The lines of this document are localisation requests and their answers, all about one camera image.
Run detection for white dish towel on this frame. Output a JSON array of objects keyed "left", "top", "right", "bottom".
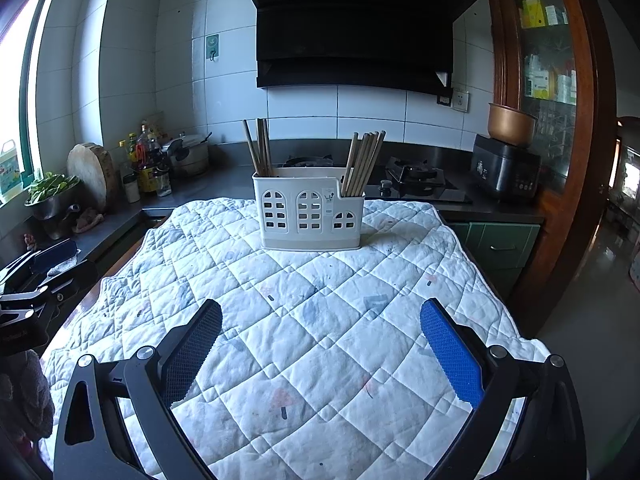
[{"left": 50, "top": 252, "right": 81, "bottom": 276}]

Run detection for plastic jug colourful label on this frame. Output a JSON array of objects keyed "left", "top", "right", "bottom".
[{"left": 0, "top": 140, "right": 23, "bottom": 196}]

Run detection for oil bottle yellow cap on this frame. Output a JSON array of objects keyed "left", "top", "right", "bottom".
[{"left": 118, "top": 140, "right": 136, "bottom": 181}]

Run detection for wooden glass-door cabinet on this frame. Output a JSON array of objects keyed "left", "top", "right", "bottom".
[{"left": 482, "top": 0, "right": 618, "bottom": 316}]

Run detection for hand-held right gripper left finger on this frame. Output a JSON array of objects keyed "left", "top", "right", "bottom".
[{"left": 52, "top": 298, "right": 223, "bottom": 480}]

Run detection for green leafy vegetables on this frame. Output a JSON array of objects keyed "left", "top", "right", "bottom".
[{"left": 25, "top": 172, "right": 81, "bottom": 205}]

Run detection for white quilted blanket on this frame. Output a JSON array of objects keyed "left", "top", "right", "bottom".
[{"left": 39, "top": 199, "right": 551, "bottom": 480}]

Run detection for round wooden cutting board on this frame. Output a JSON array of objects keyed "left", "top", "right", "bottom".
[{"left": 66, "top": 142, "right": 108, "bottom": 211}]

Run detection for person's left forearm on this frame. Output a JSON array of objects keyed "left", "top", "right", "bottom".
[{"left": 0, "top": 350, "right": 56, "bottom": 441}]

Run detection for yellow box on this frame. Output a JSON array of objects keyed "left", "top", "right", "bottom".
[{"left": 522, "top": 0, "right": 546, "bottom": 28}]

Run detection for ginger root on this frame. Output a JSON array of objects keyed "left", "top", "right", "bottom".
[{"left": 72, "top": 207, "right": 106, "bottom": 233}]

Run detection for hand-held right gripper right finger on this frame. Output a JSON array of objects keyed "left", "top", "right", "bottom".
[{"left": 419, "top": 298, "right": 588, "bottom": 480}]

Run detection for dark sauce bottle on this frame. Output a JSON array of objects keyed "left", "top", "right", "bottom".
[{"left": 135, "top": 125, "right": 161, "bottom": 171}]

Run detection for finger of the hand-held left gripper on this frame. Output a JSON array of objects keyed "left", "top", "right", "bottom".
[
  {"left": 0, "top": 238, "right": 79, "bottom": 291},
  {"left": 0, "top": 259, "right": 99, "bottom": 323}
]

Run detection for white plastic utensil holder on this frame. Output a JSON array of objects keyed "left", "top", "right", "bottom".
[{"left": 251, "top": 167, "right": 368, "bottom": 250}]

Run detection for black gas stove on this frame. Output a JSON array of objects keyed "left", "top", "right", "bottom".
[{"left": 280, "top": 155, "right": 473, "bottom": 205}]

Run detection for metal pot with lid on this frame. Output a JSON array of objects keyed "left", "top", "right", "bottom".
[{"left": 167, "top": 132, "right": 213, "bottom": 177}]

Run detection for black rice cooker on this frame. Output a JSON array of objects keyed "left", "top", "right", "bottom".
[{"left": 471, "top": 133, "right": 542, "bottom": 204}]

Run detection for green base cabinet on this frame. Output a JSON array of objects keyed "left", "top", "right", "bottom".
[{"left": 442, "top": 220, "right": 543, "bottom": 301}]

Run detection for black range hood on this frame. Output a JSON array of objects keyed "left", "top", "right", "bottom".
[{"left": 239, "top": 0, "right": 479, "bottom": 96}]

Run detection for green white carton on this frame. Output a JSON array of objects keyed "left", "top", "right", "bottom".
[{"left": 525, "top": 67, "right": 551, "bottom": 98}]

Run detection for window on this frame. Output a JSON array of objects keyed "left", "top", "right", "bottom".
[{"left": 0, "top": 0, "right": 66, "bottom": 206}]

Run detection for copper-coloured cooker pot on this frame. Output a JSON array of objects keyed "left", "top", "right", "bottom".
[{"left": 487, "top": 102, "right": 540, "bottom": 148}]

